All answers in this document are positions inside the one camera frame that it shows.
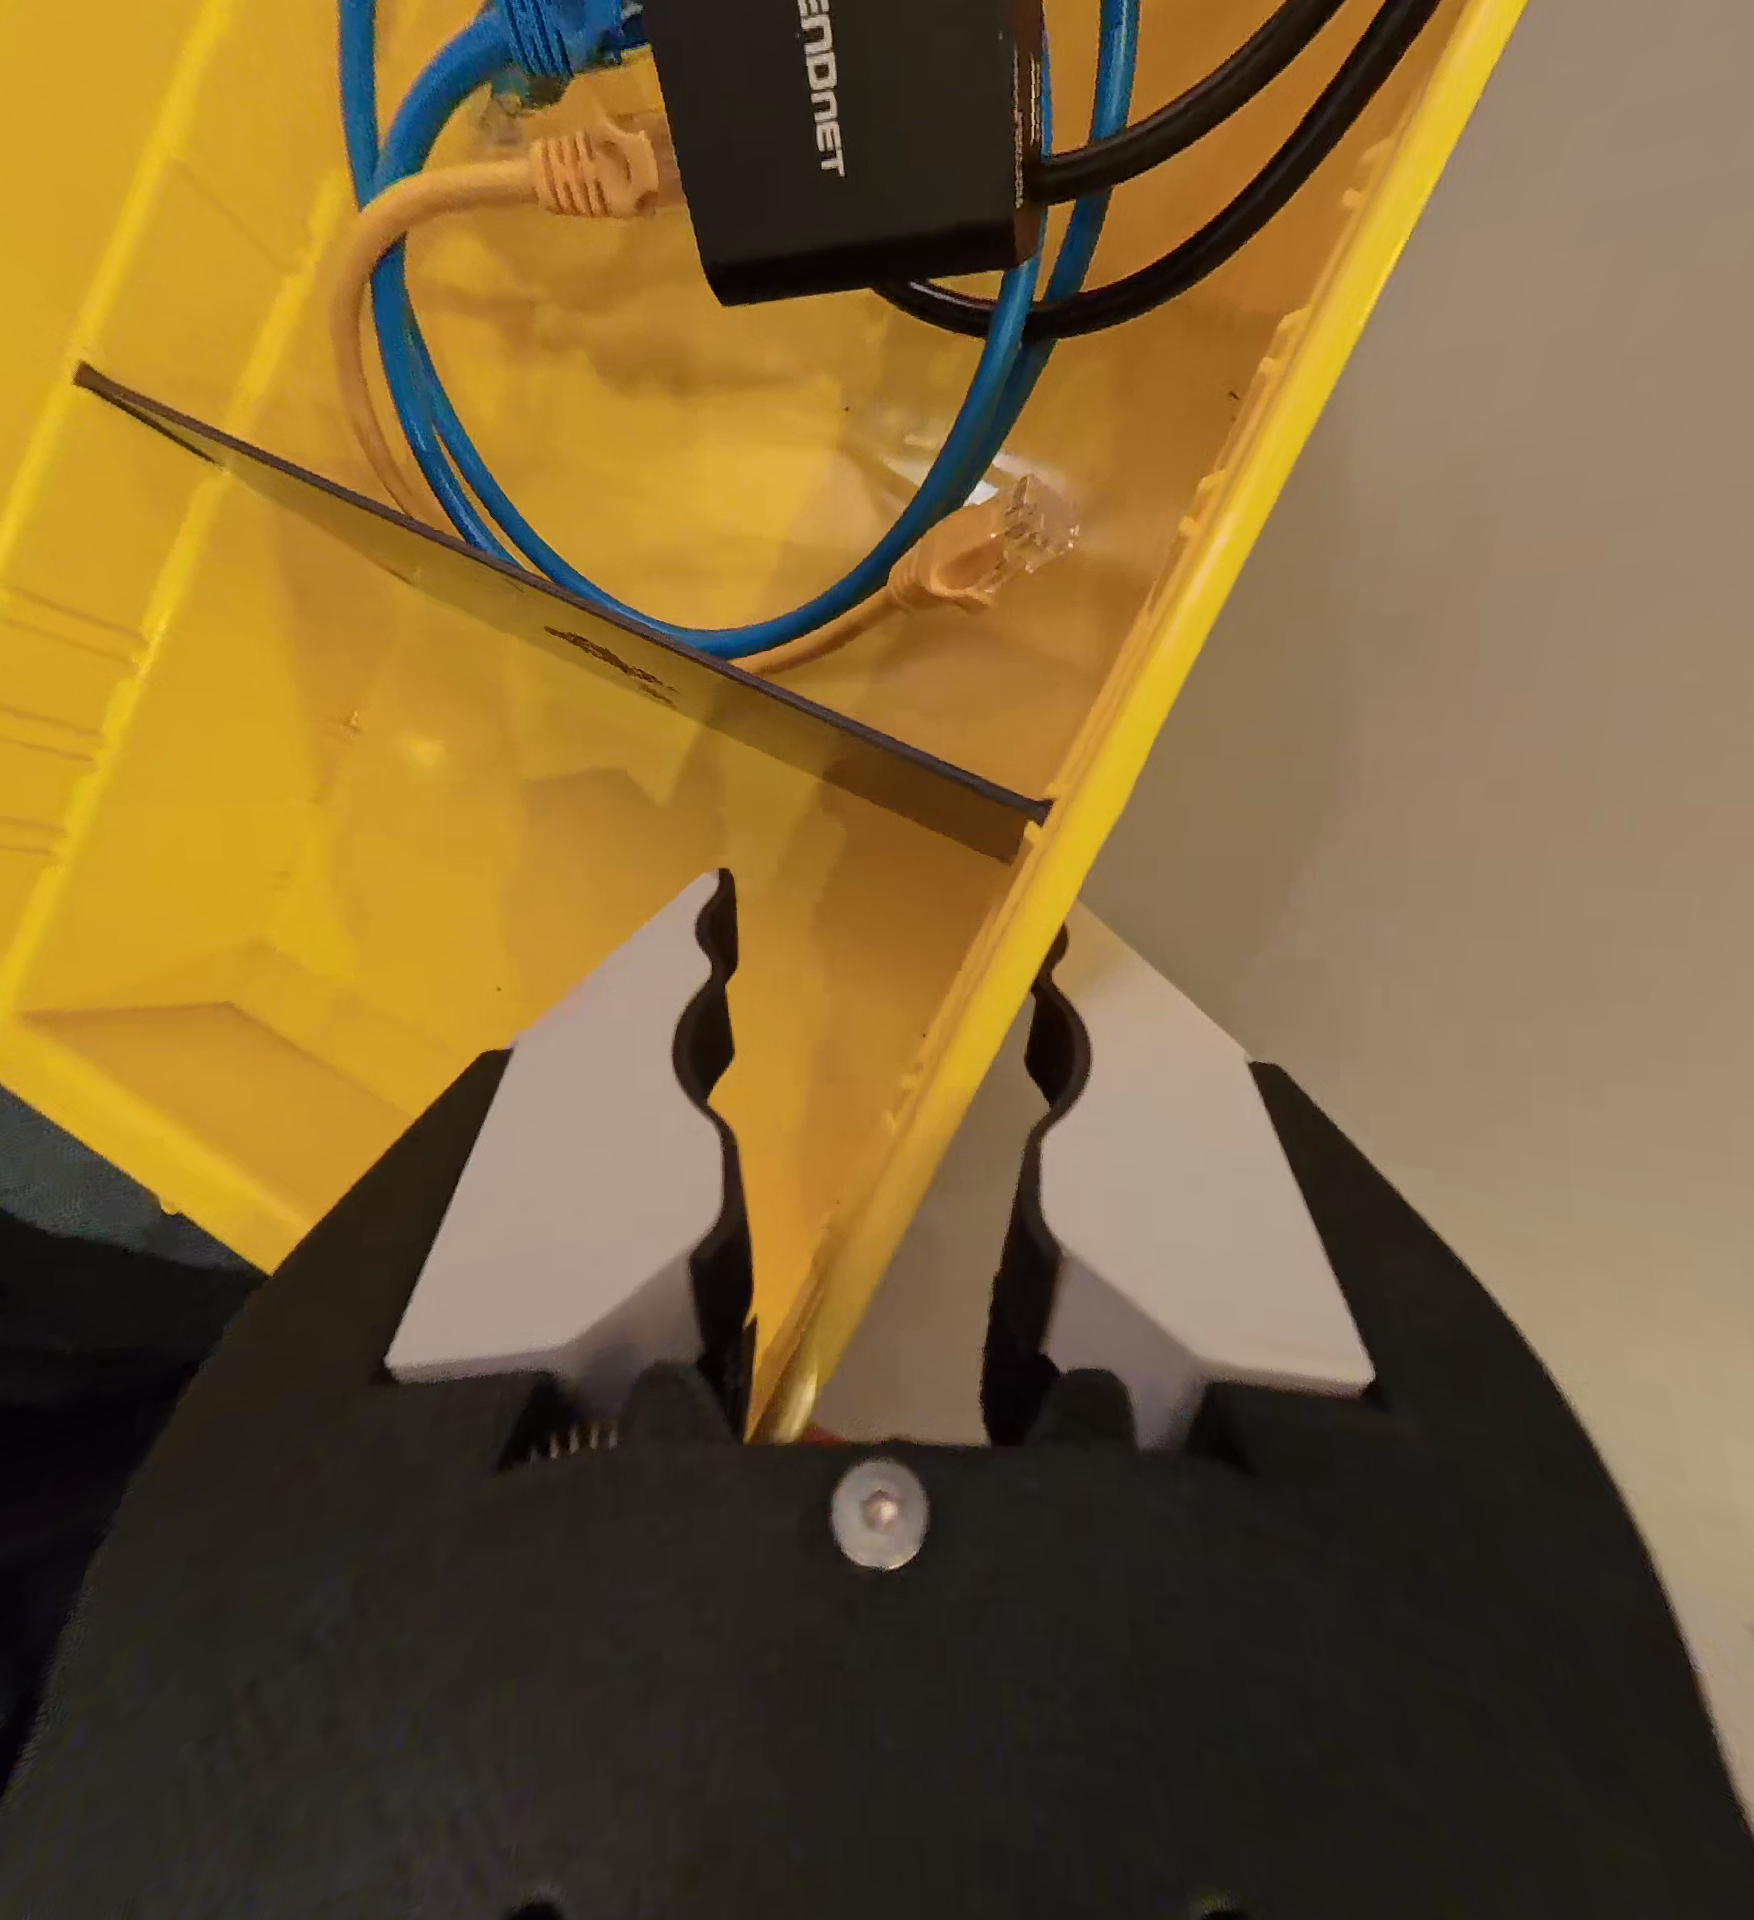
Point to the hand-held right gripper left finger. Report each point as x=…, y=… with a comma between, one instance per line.
x=577, y=1200

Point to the thin bin divider plate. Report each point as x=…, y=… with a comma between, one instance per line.
x=592, y=645

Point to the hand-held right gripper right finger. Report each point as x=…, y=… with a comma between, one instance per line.
x=1192, y=1200

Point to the black ethernet splitter box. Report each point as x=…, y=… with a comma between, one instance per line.
x=847, y=150

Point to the yellow plastic bin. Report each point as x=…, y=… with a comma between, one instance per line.
x=142, y=750

